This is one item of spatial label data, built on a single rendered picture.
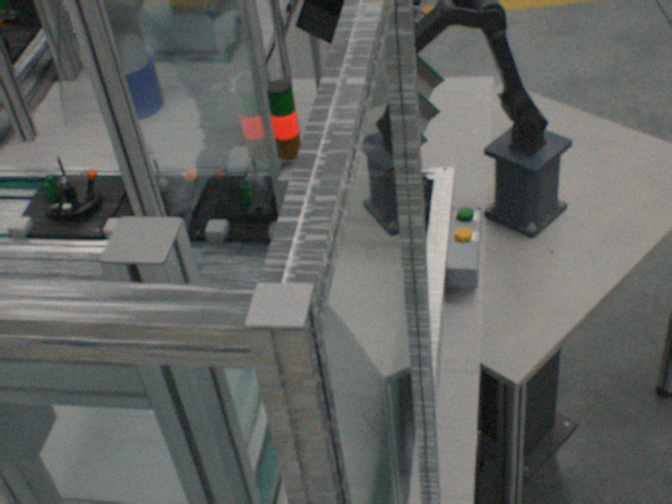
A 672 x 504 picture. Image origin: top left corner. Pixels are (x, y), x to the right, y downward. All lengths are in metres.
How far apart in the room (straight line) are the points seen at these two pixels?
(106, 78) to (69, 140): 1.73
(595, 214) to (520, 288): 0.31
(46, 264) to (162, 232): 1.49
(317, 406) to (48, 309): 0.15
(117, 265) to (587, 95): 3.66
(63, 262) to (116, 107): 1.18
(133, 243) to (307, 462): 0.33
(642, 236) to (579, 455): 0.86
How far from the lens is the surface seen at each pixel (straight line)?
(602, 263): 2.16
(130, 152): 1.16
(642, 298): 3.33
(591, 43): 4.72
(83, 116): 2.92
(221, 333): 0.46
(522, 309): 2.04
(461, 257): 2.01
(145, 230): 0.82
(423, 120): 2.36
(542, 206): 2.20
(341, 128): 0.58
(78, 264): 2.26
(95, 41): 1.08
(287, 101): 1.75
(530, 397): 2.63
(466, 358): 1.94
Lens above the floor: 2.31
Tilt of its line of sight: 41 degrees down
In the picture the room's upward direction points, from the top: 8 degrees counter-clockwise
